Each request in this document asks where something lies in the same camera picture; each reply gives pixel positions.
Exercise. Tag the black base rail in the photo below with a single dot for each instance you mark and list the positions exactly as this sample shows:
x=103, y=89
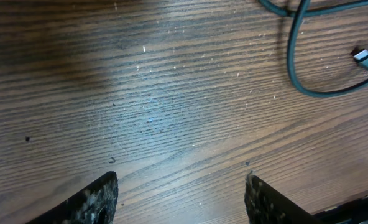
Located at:
x=353, y=212

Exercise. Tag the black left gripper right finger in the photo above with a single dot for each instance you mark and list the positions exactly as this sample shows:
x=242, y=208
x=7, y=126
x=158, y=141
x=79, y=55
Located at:
x=265, y=205

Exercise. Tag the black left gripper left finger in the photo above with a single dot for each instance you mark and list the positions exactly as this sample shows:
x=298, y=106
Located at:
x=94, y=204

